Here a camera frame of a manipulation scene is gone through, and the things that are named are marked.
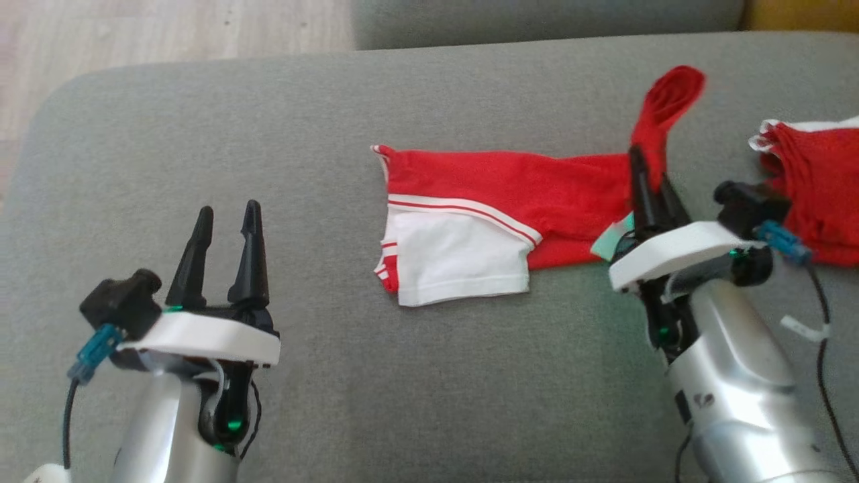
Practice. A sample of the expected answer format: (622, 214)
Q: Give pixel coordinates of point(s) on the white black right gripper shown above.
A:
(671, 251)

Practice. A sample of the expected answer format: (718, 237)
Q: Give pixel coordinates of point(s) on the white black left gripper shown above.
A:
(215, 335)

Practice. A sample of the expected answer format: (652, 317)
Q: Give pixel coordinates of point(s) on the red number 23 basketball jersey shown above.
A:
(523, 181)

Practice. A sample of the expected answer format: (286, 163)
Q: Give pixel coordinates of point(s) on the red basketball shorts white band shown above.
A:
(825, 188)

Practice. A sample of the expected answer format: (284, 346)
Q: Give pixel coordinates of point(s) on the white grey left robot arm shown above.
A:
(154, 422)

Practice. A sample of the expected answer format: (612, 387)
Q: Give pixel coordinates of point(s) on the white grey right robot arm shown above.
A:
(731, 376)

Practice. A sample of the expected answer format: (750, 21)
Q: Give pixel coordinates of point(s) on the grey fabric sofa backrest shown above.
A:
(537, 20)

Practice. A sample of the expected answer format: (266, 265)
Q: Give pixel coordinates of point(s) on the grey fabric sofa seat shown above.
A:
(402, 402)

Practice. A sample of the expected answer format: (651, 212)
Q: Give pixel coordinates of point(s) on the yellow cushion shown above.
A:
(805, 13)

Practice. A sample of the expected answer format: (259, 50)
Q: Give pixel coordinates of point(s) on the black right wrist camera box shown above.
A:
(748, 208)

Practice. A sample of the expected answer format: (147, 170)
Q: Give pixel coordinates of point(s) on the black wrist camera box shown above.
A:
(748, 208)
(121, 302)

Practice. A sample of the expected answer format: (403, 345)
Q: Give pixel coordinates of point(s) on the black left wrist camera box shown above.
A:
(121, 302)

